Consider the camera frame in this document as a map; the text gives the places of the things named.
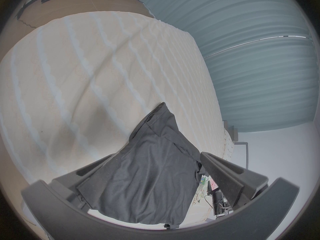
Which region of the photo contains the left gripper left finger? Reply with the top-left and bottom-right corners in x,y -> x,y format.
51,155 -> 114,209

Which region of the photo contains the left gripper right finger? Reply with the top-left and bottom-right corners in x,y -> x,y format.
200,151 -> 270,207

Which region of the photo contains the black T-shirt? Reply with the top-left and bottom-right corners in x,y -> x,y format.
76,102 -> 208,226

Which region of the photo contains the white printed pyjama top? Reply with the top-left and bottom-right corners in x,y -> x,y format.
192,175 -> 213,207

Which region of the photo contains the white printed pillow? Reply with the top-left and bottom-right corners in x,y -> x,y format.
223,130 -> 235,162

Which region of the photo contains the grey bedside table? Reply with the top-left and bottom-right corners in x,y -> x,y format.
222,120 -> 238,141

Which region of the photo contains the bed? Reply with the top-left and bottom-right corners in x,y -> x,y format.
0,11 -> 249,223

